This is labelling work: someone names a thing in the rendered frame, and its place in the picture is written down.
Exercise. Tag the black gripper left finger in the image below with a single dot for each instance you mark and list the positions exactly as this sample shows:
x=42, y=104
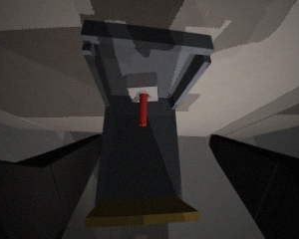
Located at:
x=39, y=195

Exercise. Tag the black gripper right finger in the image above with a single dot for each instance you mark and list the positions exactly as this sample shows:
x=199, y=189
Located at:
x=267, y=182

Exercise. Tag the red cylindrical peg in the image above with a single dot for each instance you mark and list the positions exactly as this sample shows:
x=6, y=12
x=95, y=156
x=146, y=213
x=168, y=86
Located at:
x=143, y=109

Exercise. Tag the grey block with round hole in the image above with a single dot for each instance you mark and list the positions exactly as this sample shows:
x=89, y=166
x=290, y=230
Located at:
x=142, y=83

